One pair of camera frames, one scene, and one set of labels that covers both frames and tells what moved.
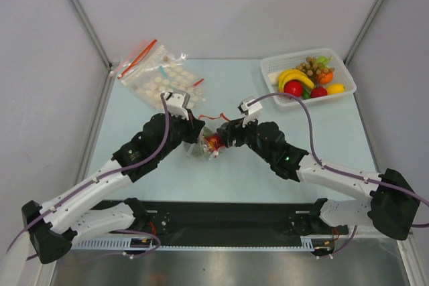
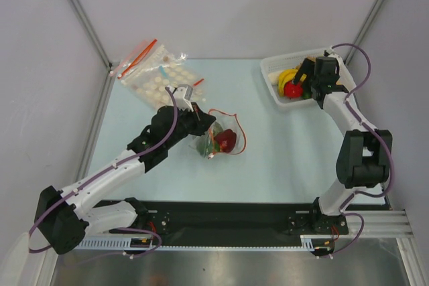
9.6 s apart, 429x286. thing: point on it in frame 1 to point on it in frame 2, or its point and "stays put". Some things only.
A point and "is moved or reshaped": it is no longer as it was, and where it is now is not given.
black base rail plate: [234, 222] stays put
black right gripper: [226, 133] to [310, 74]
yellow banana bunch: [287, 75] stays put
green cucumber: [305, 94] stays put
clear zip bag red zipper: [209, 142] is moved or reshaped
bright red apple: [293, 87] stays put
